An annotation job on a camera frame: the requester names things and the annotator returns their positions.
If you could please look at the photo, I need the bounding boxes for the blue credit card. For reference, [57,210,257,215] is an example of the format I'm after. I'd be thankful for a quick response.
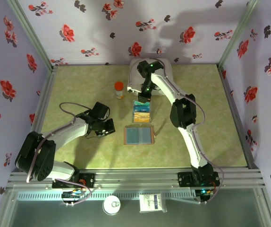
[133,105,150,113]

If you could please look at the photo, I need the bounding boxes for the yellow credit card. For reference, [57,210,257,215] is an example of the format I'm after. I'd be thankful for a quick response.
[134,112,151,122]

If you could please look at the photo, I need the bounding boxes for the orange-lid pill bottle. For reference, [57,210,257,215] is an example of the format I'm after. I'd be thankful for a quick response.
[114,81,126,100]

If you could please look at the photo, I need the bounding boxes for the translucent white storage box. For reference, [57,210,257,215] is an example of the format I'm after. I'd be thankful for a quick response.
[129,58,174,96]

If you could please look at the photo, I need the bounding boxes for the blue and yellow sponge pack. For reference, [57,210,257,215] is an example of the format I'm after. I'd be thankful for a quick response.
[132,99,153,124]

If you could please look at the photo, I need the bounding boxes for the white round lid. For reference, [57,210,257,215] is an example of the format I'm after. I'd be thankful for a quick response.
[103,195,121,216]

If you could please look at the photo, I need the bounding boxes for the white printed paper box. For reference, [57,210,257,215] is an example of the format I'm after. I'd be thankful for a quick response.
[139,193,167,213]

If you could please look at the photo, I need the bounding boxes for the grey left arm cable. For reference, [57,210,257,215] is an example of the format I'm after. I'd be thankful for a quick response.
[26,102,96,207]

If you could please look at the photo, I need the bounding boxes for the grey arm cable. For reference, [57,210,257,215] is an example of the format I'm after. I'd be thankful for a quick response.
[127,57,225,204]
[26,102,96,207]

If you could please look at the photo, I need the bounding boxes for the aluminium side rail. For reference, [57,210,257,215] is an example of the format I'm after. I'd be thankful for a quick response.
[217,66,259,170]
[22,67,59,171]

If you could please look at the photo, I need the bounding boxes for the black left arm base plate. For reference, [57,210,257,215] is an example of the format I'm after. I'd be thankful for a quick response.
[52,173,95,189]

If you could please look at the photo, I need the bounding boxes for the aluminium frame cross rail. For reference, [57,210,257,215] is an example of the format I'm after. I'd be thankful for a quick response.
[5,167,266,190]

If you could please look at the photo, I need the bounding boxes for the slotted grey cable duct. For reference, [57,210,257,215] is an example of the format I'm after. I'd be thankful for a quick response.
[17,191,196,201]

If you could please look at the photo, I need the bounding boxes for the aluminium corner post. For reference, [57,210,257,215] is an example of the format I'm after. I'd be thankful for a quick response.
[7,0,59,71]
[217,0,261,69]

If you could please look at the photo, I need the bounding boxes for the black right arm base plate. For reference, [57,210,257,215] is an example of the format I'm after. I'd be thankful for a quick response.
[178,172,220,188]

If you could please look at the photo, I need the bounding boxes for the grey right arm cable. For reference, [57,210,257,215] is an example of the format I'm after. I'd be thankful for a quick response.
[127,57,225,204]

